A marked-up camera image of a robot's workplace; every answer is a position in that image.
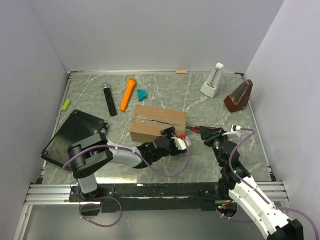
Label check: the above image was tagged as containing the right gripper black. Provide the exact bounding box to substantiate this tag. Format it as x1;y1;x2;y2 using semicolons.
198;127;228;167

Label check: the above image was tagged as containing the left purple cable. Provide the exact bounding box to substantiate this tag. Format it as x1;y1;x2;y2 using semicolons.
62;138;191;228

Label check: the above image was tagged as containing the orange tape piece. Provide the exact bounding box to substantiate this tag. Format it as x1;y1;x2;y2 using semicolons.
175;70;188;74

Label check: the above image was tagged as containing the black speaker case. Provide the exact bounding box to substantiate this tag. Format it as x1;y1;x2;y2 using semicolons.
41;109;109;167

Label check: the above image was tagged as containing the white metronome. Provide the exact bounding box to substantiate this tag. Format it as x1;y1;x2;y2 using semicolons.
200;62;224;98

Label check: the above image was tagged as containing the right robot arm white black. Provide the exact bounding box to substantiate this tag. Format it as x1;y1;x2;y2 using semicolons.
198;125;304;240

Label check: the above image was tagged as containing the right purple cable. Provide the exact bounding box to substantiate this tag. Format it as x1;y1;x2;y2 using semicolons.
219;127;320;237

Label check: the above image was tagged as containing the green plastic block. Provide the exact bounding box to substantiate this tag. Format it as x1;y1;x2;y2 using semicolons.
61;99;71;111

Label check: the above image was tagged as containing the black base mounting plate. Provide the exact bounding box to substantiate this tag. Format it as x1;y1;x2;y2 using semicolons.
68;182;231;213

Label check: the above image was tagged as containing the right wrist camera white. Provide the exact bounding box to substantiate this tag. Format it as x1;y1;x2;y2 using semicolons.
222;124;242;138

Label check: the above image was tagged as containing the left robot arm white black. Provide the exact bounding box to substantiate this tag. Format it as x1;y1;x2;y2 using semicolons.
62;126;187;201

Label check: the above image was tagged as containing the brown wooden metronome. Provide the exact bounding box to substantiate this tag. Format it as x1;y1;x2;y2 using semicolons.
224;79;253;113

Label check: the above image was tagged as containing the purple cable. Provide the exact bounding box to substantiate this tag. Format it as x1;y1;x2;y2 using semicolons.
219;127;320;237
62;138;191;228

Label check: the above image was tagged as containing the teal plastic block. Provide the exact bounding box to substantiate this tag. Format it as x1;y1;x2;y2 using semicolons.
137;89;147;102

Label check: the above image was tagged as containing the black microphone silver head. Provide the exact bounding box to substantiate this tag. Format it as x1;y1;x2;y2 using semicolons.
101;82;117;117

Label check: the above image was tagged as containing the brown cardboard express box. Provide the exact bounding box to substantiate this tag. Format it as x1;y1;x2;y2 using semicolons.
130;105;187;143

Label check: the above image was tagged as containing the red black utility knife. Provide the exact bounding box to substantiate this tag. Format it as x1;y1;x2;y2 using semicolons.
185;126;200;134

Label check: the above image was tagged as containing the aluminium rail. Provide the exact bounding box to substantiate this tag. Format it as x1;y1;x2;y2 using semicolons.
24;184;71;205

